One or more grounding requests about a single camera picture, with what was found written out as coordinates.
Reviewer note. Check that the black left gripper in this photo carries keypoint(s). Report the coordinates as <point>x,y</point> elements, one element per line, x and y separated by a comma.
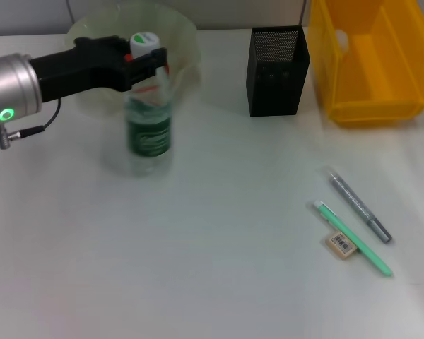
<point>85,67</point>

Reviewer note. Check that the clear green-label water bottle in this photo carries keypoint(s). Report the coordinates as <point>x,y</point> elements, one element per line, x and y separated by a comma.
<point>148,137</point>

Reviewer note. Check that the white paper ball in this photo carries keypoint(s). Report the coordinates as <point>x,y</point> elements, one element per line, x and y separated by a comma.
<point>341,39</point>

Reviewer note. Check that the grey pen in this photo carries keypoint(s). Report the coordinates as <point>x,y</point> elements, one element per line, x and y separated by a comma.
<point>360,206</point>

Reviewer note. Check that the beige eraser with barcode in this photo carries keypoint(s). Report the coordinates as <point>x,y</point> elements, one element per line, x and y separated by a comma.
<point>341,247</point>

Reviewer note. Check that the green pen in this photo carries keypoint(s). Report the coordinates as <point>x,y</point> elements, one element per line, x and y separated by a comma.
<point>353,238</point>

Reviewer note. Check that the translucent green fruit plate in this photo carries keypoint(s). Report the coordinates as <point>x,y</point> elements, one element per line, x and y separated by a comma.
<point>183,42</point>

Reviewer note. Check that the black mesh pen holder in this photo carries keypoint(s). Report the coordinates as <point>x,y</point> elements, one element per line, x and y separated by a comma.
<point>279,77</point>

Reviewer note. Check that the yellow plastic bin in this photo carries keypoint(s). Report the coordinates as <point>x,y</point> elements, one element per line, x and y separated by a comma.
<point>374,70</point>

